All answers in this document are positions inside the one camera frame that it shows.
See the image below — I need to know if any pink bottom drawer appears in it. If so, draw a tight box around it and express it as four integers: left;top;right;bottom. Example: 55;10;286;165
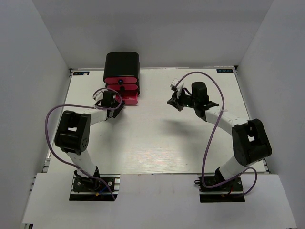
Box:
120;91;138;105

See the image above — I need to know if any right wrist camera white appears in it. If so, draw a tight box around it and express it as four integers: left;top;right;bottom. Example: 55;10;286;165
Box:
170;78;184;96

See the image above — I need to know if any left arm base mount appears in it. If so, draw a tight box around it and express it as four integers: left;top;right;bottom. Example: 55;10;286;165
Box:
69;170;121;202

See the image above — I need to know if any blue corner label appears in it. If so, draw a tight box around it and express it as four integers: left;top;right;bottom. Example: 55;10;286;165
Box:
73;71;90;76
216;69;234;73

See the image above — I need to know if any pink drawer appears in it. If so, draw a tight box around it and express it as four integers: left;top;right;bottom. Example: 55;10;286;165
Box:
106;84;139;91
120;91;138;105
104;76;138;85

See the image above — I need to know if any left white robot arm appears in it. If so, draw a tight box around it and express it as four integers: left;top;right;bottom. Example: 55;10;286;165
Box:
54;89;124;190

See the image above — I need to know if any right blue corner label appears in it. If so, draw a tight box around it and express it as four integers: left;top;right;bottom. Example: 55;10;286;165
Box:
216;69;234;73

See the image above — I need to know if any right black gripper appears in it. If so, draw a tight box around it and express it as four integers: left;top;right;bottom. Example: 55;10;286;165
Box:
168;88;199;111

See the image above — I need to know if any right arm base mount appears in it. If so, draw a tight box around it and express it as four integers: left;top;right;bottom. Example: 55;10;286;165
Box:
194;177;245;203

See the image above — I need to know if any black drawer cabinet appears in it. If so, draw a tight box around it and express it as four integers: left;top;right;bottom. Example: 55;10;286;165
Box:
103;52;140;94

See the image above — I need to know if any left blue corner label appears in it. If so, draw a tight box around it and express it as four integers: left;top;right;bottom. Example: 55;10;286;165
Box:
73;71;90;76

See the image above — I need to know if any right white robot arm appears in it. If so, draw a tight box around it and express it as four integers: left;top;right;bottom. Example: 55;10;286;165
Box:
167;82;272;190

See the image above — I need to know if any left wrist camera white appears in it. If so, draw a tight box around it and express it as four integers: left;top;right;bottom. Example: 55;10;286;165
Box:
92;90;104;101

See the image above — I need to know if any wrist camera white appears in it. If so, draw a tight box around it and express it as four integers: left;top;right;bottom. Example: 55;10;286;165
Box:
92;90;104;101
170;78;184;96

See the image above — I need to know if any pink top drawer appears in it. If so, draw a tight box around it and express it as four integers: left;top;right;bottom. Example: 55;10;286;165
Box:
104;76;138;85

